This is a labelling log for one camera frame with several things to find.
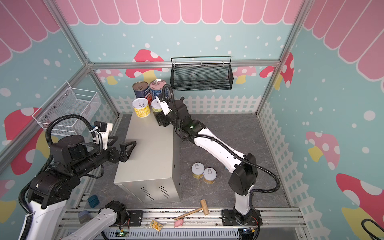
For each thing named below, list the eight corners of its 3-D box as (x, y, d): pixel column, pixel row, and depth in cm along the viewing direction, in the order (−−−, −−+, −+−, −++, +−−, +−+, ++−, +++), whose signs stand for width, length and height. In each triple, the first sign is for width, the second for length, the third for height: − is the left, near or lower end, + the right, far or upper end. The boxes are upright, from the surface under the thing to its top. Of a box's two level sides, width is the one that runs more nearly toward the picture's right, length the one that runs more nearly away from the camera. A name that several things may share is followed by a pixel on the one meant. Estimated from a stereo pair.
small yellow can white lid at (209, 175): (203, 184, 87) (203, 180, 83) (203, 171, 92) (203, 167, 88) (216, 184, 87) (217, 180, 83) (215, 171, 92) (216, 167, 88)
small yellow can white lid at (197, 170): (191, 178, 89) (191, 174, 84) (192, 166, 94) (191, 162, 89) (204, 178, 89) (204, 174, 84) (204, 166, 94) (204, 162, 89)
